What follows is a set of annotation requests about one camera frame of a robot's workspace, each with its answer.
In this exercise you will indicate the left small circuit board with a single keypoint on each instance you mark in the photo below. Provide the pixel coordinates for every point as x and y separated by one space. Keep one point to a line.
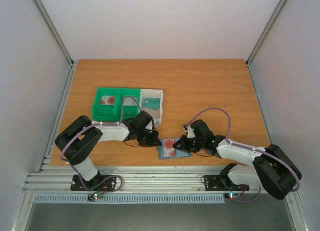
95 197

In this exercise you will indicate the grey white card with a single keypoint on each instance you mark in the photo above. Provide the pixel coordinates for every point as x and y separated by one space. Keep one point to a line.
130 102

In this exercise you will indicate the right small circuit board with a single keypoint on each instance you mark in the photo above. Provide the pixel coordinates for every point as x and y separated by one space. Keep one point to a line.
232 196

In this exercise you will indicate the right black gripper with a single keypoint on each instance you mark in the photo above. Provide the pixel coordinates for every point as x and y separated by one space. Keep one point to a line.
188 142

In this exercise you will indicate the left aluminium frame post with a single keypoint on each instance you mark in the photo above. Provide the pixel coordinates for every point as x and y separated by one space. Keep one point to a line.
49 23

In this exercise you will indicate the aluminium front rail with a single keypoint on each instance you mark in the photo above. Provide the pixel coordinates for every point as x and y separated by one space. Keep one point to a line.
137 179

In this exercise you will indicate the right aluminium frame post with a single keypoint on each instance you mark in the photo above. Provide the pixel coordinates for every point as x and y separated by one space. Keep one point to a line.
266 31

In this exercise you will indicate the teal leather card holder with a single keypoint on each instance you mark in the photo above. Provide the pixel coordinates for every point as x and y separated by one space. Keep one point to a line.
179 154

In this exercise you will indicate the left green bin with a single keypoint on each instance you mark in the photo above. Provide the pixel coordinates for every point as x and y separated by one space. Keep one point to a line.
100 112

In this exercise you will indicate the small circuit board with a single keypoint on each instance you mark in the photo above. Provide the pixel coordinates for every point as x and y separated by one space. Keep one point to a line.
232 196
95 197

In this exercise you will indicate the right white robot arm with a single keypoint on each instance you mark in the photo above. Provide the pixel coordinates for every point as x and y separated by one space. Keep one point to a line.
264 167

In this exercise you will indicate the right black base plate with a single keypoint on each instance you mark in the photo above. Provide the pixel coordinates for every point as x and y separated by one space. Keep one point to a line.
214 183

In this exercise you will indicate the aluminium frame post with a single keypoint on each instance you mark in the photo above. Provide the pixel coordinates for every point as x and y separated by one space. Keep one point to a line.
49 23
266 31

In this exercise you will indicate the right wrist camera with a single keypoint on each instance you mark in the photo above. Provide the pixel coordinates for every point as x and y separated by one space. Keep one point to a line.
189 131

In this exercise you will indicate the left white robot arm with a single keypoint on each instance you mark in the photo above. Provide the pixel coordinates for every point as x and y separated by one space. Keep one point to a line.
78 141

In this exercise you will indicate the red and white card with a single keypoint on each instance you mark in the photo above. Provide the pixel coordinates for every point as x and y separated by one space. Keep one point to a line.
108 100

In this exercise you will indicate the middle green bin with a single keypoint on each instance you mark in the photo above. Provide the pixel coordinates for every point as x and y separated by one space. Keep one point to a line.
128 112

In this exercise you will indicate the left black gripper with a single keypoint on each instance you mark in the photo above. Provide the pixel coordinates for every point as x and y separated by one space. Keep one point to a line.
154 141

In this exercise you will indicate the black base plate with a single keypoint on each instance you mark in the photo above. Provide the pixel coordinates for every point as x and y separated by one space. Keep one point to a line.
101 183
214 183

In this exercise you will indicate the teal card in bin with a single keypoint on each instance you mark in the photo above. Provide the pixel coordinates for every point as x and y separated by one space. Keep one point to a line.
152 103

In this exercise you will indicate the green bin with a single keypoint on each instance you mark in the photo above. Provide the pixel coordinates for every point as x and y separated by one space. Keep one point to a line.
128 112
100 112

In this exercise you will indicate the white translucent bin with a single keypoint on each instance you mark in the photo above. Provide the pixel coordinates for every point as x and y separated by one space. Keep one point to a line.
153 93

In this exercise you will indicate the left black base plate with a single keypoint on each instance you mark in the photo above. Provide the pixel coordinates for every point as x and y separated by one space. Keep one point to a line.
101 183

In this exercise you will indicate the grey slotted cable duct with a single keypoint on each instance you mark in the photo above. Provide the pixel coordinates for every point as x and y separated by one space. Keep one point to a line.
130 199

